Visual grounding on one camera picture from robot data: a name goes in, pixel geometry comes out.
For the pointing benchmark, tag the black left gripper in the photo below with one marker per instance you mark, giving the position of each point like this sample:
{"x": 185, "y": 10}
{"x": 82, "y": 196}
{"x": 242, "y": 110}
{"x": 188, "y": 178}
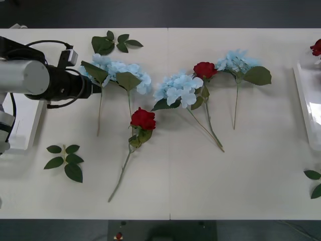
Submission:
{"x": 91, "y": 87}

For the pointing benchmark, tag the pale blue flower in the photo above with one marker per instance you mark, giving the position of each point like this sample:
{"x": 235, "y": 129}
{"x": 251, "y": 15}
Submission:
{"x": 100, "y": 62}
{"x": 140, "y": 77}
{"x": 235, "y": 61}
{"x": 180, "y": 88}

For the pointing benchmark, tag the silver and black left arm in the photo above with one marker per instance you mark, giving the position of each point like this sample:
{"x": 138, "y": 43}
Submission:
{"x": 30, "y": 77}

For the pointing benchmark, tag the loose green leaf twig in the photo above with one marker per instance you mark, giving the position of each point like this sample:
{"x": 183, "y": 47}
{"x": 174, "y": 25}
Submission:
{"x": 100, "y": 45}
{"x": 74, "y": 172}
{"x": 312, "y": 175}

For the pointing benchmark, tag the red rose with green stem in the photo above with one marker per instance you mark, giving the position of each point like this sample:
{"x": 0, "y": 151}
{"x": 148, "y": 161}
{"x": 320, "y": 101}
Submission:
{"x": 143, "y": 119}
{"x": 204, "y": 70}
{"x": 317, "y": 47}

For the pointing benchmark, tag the shallow white box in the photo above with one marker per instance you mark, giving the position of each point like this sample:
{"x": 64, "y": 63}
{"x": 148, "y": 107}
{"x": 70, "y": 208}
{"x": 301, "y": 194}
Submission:
{"x": 308, "y": 100}
{"x": 27, "y": 120}

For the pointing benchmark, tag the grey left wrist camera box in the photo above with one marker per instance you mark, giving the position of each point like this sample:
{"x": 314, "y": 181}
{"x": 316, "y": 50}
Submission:
{"x": 71, "y": 57}

